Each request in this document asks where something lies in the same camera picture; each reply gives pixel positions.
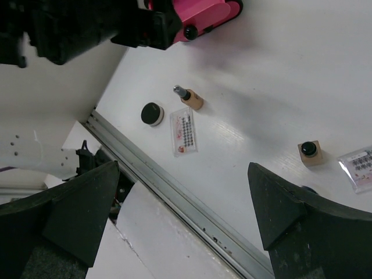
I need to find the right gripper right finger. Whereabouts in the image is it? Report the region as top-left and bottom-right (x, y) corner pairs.
(248, 162), (371, 278)

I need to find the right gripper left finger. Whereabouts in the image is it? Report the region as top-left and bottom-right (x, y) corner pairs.
(1, 176), (108, 278)

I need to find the clear eyelash case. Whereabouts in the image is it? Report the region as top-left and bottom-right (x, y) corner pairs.
(337, 146), (371, 194)
(170, 108), (198, 157)

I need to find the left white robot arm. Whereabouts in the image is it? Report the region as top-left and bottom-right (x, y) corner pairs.
(1, 1), (182, 181)

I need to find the blue round cream jar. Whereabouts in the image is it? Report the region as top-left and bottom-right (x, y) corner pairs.
(301, 185), (318, 195)

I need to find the foundation bottle with black cap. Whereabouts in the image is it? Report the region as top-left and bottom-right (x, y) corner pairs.
(298, 140), (324, 167)

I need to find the white taped cover plate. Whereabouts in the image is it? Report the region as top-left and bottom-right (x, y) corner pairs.
(87, 182), (239, 278)

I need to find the black round compact jar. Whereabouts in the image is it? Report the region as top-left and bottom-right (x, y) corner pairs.
(141, 102), (165, 127)

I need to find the foundation bottle with silver pump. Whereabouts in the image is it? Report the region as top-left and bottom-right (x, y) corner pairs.
(173, 85), (204, 110)

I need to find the black drawer organizer box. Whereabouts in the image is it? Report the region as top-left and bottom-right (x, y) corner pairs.
(226, 0), (244, 21)

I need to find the aluminium front rail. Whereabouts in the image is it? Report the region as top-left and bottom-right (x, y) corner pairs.
(84, 110), (274, 278)

